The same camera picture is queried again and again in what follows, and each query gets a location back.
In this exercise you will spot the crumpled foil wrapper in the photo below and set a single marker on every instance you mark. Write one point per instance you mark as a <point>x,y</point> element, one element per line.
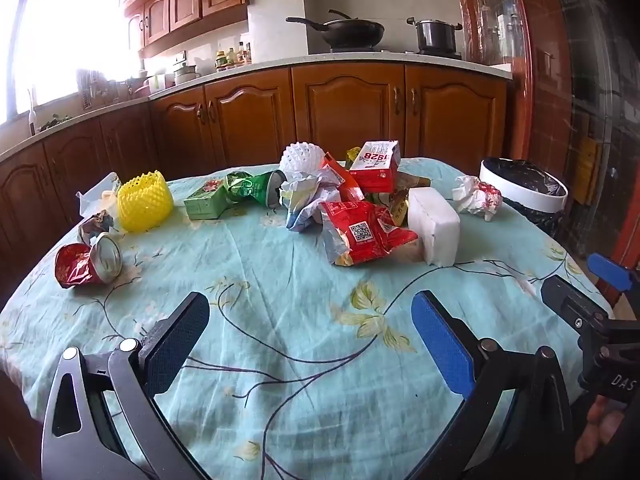
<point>95,226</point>

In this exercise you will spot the white cup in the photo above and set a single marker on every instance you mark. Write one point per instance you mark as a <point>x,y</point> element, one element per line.
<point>158,81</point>

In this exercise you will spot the black wok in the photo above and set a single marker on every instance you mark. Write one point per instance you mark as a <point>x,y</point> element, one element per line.
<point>352,30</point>

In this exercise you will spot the red snack packet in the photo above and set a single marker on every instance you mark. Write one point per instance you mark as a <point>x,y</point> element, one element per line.
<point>360,232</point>

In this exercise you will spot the crushed green can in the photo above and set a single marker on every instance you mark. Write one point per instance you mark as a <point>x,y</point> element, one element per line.
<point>250,187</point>

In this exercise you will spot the crumpled white red paper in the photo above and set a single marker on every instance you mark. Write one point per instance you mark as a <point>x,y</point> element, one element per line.
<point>475,195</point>

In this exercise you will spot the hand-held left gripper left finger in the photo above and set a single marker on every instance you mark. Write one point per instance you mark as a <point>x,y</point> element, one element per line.
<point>177,342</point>

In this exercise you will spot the white plastic bag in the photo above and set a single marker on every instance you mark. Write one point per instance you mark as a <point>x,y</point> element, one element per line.
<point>94,194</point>

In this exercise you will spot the orange snack packet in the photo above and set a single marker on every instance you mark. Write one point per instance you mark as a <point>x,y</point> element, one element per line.
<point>345,182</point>

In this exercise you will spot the gas stove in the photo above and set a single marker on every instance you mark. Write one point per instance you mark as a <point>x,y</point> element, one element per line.
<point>395,51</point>

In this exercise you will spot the crushed red can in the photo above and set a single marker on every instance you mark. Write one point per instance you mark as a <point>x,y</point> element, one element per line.
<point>85,265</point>

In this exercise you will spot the red wooden glass cabinet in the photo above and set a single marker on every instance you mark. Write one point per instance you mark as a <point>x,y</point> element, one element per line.
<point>545,85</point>

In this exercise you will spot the black cooking pot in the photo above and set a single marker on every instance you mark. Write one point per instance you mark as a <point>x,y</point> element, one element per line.
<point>436,35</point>

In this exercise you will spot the utensil holder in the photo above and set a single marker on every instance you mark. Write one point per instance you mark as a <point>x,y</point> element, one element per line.
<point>90,87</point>

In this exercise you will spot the wooden lower cabinets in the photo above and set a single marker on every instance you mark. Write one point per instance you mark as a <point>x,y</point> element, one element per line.
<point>345,110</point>

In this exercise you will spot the gold brown packet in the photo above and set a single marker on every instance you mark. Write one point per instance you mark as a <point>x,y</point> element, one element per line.
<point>400,207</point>

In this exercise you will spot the yellow crate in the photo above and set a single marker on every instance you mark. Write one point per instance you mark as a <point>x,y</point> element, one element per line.
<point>590,165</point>

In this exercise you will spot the white kitchen countertop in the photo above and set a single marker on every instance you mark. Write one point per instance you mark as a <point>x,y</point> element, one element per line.
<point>350,58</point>

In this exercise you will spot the yellow foam fruit net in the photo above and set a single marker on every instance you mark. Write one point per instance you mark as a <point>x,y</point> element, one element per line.
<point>142,202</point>

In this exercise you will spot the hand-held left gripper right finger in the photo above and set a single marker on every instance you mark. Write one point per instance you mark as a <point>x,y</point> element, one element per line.
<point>442,342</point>

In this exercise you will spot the red white drink carton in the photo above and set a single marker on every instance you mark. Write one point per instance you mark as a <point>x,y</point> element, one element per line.
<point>380,165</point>

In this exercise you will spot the green drink carton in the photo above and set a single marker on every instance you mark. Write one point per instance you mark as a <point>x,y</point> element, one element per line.
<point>205,201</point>

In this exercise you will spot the white bin with black bag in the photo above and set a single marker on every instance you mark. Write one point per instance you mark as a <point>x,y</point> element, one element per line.
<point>525,175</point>

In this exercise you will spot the row of seasoning bottles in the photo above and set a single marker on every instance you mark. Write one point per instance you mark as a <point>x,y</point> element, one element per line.
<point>232,57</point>

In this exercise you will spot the steel lidded container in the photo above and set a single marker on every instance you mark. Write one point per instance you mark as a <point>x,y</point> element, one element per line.
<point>186,74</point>

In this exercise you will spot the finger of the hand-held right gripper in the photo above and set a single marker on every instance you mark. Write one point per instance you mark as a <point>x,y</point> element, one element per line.
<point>575,302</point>
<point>612,270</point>

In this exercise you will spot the person's right hand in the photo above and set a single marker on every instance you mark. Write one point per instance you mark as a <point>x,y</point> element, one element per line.
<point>600,430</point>

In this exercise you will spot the white foam fruit net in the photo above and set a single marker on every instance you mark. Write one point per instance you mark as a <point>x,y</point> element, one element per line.
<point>300,160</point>

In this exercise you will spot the window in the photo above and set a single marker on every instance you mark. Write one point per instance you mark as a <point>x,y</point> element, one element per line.
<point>65,35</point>

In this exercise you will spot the white blue wrapper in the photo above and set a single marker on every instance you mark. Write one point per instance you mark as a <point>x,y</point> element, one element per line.
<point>302,202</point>

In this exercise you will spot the white foam block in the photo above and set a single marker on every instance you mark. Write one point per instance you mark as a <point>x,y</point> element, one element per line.
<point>434,225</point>

